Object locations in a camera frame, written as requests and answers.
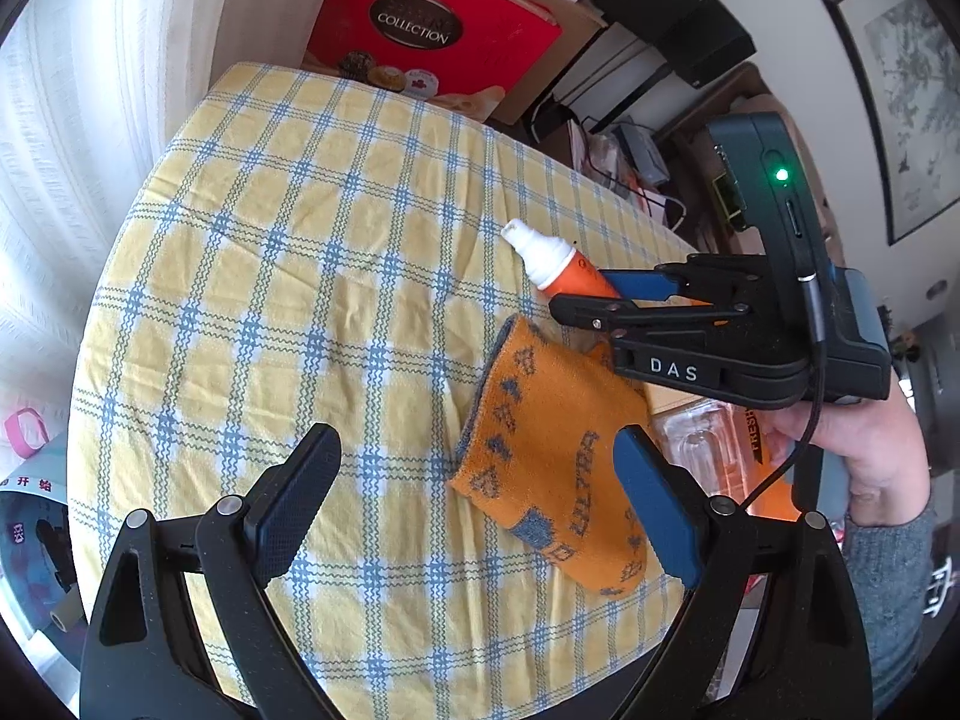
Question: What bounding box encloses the orange tube white cap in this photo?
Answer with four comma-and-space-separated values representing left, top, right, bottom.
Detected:
499, 218, 715, 309

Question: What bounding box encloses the clear jar with gold lid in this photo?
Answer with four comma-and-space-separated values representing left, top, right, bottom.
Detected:
652, 400, 747, 502

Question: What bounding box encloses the grey sleeve right forearm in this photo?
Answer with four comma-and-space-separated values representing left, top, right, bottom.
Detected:
843, 504, 935, 715

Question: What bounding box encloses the person's right hand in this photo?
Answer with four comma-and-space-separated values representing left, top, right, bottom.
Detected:
812, 371, 931, 527

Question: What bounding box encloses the blue white small box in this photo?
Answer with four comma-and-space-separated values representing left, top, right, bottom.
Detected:
613, 121, 670, 187

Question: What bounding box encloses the white printed shopping bag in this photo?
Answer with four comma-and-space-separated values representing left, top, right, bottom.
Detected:
568, 119, 667, 208

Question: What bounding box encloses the green alarm clock radio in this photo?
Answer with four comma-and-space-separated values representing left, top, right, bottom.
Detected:
713, 172, 750, 232

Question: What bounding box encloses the orange patterned towel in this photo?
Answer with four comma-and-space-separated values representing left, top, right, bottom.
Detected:
449, 316, 649, 598

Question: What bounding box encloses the orange cardboard box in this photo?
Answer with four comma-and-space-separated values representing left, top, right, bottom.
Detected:
636, 382, 775, 502

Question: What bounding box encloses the pink tape roll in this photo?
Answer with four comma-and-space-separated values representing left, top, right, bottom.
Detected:
3, 406, 50, 460

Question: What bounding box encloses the right black speaker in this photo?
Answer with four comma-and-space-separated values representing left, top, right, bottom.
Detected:
658, 0, 757, 88

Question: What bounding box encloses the brown cardboard carton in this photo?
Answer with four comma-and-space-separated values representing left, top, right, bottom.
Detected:
491, 0, 607, 125

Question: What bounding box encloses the yellow blue plaid tablecloth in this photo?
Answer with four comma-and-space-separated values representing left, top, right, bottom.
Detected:
67, 64, 686, 718

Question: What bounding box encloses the red collection gift box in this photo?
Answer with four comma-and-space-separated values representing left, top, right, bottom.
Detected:
306, 0, 562, 122

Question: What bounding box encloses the white sheer curtain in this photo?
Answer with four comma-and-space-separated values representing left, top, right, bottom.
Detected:
2, 0, 322, 466

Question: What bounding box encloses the framed wall painting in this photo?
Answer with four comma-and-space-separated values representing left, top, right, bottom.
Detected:
822, 0, 958, 244

